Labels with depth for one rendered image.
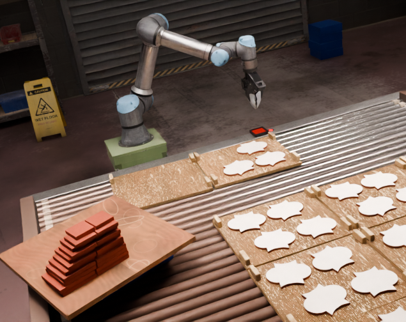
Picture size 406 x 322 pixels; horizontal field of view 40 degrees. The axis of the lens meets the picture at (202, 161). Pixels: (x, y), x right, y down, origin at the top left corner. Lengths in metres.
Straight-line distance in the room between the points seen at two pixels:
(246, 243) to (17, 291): 2.10
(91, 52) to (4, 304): 4.05
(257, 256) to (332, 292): 0.32
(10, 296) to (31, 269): 1.82
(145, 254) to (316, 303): 0.57
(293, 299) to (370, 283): 0.24
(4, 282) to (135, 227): 2.02
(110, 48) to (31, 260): 5.30
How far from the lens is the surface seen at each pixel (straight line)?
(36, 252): 2.08
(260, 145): 2.71
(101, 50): 7.12
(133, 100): 2.89
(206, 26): 7.39
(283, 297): 1.79
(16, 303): 3.72
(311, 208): 2.19
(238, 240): 2.05
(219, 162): 2.62
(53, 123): 5.99
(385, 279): 1.83
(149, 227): 2.03
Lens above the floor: 2.08
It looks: 26 degrees down
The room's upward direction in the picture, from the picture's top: 10 degrees counter-clockwise
